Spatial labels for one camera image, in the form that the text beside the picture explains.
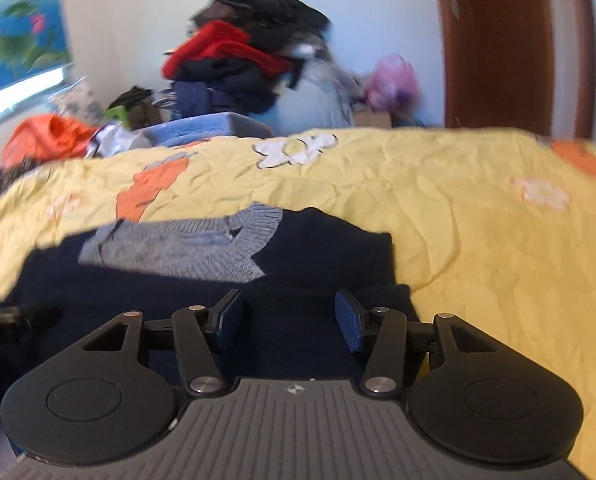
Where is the brown wooden door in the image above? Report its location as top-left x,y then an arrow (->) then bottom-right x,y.
430,0 -> 596,139

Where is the light blue bundle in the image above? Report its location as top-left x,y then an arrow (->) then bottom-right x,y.
272,60 -> 355,137

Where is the white plastic bag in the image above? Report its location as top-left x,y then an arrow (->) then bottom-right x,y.
85,122 -> 149,159

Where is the yellow flowered bed sheet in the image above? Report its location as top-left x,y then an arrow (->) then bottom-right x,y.
0,127 -> 596,480

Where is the orange garment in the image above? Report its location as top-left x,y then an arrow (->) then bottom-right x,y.
0,114 -> 99,171

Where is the lotus wall poster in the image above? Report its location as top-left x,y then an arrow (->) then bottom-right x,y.
0,0 -> 75,136

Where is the blue fabric basket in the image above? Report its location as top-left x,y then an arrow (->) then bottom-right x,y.
138,111 -> 275,149

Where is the cardboard box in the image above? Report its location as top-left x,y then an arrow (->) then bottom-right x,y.
353,107 -> 393,129

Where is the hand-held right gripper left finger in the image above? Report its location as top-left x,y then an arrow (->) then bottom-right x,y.
80,288 -> 245,397

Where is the dark green cloth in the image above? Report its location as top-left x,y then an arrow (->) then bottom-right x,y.
107,86 -> 169,131

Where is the navy and grey knit sweater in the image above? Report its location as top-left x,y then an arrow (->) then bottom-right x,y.
0,202 -> 421,396

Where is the pink plastic bag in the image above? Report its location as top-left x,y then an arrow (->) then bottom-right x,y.
364,52 -> 422,112

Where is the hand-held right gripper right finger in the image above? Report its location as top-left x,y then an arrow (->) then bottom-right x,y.
334,288 -> 502,397

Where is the pile of dark and red clothes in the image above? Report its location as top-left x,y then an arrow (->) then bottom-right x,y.
162,0 -> 335,116

